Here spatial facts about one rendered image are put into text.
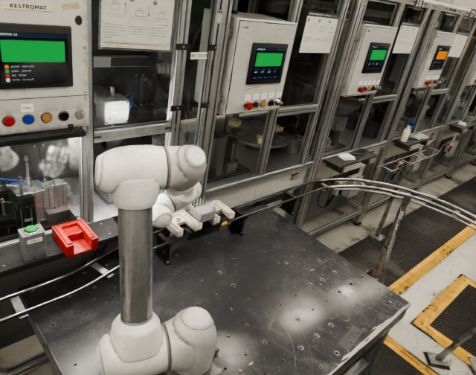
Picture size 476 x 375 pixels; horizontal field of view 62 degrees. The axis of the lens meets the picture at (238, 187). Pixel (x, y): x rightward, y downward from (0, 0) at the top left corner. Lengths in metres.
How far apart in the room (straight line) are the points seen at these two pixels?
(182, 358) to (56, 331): 0.55
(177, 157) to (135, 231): 0.25
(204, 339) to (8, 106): 1.00
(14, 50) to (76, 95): 0.26
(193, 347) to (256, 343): 0.40
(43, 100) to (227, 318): 1.12
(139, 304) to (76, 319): 0.52
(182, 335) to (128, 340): 0.17
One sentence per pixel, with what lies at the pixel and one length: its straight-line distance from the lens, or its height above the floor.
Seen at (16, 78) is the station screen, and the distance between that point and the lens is 1.49.
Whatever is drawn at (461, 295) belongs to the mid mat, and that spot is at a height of 0.01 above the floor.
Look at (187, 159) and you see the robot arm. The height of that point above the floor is 1.49.
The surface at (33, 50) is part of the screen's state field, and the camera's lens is 1.48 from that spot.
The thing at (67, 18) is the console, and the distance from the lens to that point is 1.52.
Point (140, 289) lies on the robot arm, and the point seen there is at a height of 1.09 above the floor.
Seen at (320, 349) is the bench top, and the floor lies 0.68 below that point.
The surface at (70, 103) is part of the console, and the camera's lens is 1.59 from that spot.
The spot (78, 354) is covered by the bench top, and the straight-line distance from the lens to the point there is 1.66.
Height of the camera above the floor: 1.97
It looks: 28 degrees down
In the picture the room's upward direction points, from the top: 11 degrees clockwise
